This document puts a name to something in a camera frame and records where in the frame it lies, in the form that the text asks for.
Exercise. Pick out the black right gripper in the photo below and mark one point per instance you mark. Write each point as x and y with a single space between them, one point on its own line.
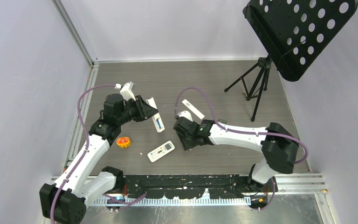
186 144

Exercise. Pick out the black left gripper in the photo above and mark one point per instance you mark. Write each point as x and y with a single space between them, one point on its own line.
144 110

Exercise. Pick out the blue battery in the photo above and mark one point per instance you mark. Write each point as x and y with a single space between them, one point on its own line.
159 124

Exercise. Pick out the slim white remote control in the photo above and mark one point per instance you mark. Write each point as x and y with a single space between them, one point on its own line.
155 116

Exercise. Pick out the white remote battery cover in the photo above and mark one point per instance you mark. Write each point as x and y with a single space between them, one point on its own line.
193 109

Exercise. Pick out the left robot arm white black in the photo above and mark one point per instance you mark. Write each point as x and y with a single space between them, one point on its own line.
66 200

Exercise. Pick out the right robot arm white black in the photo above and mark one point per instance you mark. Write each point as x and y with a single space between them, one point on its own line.
275 143

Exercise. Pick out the orange yellow round toy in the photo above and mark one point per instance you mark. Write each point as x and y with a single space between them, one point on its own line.
123 142

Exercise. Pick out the black tripod stand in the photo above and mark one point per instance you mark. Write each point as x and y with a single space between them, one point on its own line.
259 85

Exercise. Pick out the black perforated music stand tray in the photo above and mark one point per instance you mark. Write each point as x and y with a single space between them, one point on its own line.
295 32

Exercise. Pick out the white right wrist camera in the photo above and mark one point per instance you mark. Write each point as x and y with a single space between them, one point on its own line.
185 114

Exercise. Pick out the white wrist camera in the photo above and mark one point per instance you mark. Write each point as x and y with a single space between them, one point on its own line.
185 114
126 90

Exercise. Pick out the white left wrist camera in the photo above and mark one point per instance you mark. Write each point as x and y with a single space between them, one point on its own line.
126 90

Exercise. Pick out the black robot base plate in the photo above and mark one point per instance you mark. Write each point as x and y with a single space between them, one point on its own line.
188 186

